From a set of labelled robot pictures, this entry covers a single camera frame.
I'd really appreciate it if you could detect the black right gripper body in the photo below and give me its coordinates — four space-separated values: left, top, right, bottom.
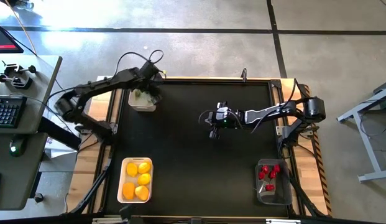
204 101 244 140

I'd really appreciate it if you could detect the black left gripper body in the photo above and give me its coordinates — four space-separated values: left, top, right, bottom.
132 68 165 94

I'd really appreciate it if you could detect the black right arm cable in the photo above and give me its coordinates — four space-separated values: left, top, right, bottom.
250 79 301 134

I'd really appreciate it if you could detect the grey transparent plastic bin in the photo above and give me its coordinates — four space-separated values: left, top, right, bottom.
255 158 293 206

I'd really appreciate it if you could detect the large white plastic basket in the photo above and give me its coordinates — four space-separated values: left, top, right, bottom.
117 157 154 205

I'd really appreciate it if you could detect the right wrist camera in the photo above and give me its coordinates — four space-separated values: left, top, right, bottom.
214 105 230 121

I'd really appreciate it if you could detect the black bench clamp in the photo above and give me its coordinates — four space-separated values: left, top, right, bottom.
1 60 37 76
0 74 34 90

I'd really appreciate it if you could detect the computer monitor with red line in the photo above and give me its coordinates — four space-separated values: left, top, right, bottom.
0 20 24 55

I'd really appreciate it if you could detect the black aluminium table frame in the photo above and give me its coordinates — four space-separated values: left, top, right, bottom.
86 76 307 219

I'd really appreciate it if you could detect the yellow black hazard tape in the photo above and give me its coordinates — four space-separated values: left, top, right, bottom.
303 83 333 216

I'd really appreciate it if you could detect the grey desk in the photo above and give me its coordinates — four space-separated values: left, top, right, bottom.
0 55 63 135
0 133 49 211

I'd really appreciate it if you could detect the small white plastic basket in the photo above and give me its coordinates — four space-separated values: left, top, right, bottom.
127 88 157 112

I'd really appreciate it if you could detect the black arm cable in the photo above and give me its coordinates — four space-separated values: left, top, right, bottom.
250 79 301 134
113 49 165 78

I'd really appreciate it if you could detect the yellow lemon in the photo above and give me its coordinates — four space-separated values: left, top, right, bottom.
126 162 139 177
138 161 152 175
135 185 150 202
137 172 152 186

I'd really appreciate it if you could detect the thin beige cord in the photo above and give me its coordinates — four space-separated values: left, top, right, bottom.
4 0 38 57

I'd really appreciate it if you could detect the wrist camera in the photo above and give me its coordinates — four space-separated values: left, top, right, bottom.
214 105 230 121
140 60 162 78

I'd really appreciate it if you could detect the black computer mouse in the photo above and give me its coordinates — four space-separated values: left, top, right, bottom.
8 136 27 157

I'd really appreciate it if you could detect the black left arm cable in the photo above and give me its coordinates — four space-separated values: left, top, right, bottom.
113 49 165 78

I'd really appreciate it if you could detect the black backlit keyboard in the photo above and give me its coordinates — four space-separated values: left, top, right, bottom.
0 95 28 129

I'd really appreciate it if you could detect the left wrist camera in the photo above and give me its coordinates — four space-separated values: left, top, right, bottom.
140 60 162 78

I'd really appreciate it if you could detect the black support strut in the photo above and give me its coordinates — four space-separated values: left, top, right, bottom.
70 164 111 215
288 172 326 218

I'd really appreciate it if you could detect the grey metal frame stand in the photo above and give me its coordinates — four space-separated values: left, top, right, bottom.
336 79 386 183

